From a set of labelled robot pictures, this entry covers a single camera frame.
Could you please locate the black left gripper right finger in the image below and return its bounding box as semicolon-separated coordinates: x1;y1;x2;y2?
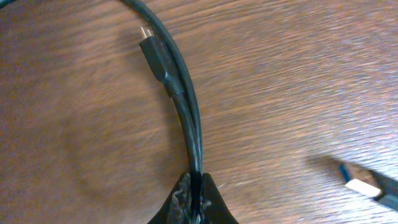
197;173;239;224

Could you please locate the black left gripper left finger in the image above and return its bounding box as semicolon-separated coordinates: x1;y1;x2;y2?
148;172;192;224

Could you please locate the black cable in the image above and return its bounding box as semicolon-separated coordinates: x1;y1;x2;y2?
337;161;398;212
0;0;205;181

